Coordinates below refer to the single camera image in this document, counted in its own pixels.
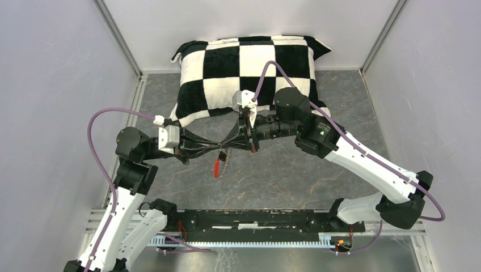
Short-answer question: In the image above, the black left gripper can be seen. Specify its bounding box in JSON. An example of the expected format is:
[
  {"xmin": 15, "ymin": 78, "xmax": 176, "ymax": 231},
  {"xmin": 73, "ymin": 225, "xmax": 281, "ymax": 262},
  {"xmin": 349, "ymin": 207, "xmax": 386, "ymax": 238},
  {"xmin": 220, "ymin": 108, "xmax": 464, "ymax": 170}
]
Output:
[{"xmin": 143, "ymin": 125, "xmax": 221, "ymax": 163}]

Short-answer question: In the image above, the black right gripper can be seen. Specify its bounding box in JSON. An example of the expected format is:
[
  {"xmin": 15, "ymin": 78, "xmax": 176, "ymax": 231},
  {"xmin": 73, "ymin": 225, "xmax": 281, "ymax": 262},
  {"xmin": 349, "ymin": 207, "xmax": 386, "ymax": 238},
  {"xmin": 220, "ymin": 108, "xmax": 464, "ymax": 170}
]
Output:
[{"xmin": 221, "ymin": 110, "xmax": 298, "ymax": 152}]

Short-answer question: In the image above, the metal key organizer red handle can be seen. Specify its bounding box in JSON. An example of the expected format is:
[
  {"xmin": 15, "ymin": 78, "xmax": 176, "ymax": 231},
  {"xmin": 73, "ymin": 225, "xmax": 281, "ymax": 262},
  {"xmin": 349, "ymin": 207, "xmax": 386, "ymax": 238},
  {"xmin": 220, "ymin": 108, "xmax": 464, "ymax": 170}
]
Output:
[{"xmin": 214, "ymin": 148, "xmax": 231, "ymax": 179}]

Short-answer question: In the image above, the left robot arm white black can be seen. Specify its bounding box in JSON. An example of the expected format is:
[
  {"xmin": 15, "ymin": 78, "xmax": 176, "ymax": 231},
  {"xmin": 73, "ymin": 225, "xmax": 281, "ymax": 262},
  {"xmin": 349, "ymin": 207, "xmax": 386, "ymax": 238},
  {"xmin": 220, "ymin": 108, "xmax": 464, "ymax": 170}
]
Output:
[{"xmin": 64, "ymin": 125, "xmax": 220, "ymax": 271}]

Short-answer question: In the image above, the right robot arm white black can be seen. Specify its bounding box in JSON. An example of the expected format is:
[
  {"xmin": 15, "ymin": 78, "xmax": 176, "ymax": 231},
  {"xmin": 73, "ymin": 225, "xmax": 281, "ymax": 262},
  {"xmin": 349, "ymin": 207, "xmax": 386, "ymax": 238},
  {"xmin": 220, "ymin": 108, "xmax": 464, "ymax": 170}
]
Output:
[{"xmin": 231, "ymin": 87, "xmax": 433, "ymax": 231}]

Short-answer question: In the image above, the black white checkered pillow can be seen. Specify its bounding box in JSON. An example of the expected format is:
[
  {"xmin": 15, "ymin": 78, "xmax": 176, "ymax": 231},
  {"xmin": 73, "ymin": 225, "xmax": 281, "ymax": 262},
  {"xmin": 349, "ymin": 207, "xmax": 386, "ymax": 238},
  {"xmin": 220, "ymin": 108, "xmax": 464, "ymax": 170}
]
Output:
[{"xmin": 170, "ymin": 35, "xmax": 331, "ymax": 126}]

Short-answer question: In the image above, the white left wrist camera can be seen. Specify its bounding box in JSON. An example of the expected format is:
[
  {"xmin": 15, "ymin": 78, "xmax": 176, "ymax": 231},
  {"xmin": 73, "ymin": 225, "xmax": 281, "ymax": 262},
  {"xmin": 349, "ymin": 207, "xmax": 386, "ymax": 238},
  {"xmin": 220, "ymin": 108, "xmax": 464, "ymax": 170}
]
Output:
[{"xmin": 153, "ymin": 115, "xmax": 180, "ymax": 154}]

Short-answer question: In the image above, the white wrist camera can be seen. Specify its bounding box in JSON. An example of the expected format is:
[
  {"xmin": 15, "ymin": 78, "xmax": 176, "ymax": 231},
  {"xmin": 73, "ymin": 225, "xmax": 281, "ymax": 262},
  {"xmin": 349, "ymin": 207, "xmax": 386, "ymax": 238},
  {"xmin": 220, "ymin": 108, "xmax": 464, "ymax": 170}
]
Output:
[
  {"xmin": 232, "ymin": 90, "xmax": 258, "ymax": 128},
  {"xmin": 153, "ymin": 115, "xmax": 180, "ymax": 154}
]

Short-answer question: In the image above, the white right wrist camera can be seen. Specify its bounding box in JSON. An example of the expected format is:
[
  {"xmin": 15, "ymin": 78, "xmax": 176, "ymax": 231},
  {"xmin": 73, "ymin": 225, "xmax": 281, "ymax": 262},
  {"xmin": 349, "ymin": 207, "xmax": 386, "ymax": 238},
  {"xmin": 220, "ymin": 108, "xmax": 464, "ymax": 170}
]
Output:
[{"xmin": 232, "ymin": 90, "xmax": 258, "ymax": 128}]

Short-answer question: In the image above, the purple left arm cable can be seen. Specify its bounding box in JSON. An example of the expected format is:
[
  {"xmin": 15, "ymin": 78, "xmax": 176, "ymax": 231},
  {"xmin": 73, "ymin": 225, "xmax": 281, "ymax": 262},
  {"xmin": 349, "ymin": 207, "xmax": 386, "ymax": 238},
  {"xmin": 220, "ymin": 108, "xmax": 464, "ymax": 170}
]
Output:
[{"xmin": 83, "ymin": 108, "xmax": 213, "ymax": 272}]

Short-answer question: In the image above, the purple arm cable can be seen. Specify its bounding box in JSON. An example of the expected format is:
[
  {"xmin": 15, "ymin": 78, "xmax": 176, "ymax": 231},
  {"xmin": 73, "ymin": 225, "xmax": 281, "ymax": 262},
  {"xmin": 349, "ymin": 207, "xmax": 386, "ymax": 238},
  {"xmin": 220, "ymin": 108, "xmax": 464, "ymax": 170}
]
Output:
[
  {"xmin": 83, "ymin": 108, "xmax": 213, "ymax": 272},
  {"xmin": 251, "ymin": 61, "xmax": 446, "ymax": 255}
]

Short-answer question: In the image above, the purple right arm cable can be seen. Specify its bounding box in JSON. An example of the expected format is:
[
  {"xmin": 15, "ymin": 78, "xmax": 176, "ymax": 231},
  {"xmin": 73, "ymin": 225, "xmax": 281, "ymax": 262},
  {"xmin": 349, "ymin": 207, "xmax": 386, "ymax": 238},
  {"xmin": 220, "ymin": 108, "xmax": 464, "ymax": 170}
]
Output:
[{"xmin": 251, "ymin": 61, "xmax": 446, "ymax": 255}]

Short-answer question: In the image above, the white slotted cable duct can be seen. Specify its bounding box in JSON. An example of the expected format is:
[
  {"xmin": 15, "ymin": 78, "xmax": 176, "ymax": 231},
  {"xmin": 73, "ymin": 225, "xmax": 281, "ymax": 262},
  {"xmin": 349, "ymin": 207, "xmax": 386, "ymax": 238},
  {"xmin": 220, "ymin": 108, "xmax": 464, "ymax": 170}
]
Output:
[{"xmin": 147, "ymin": 235, "xmax": 335, "ymax": 249}]

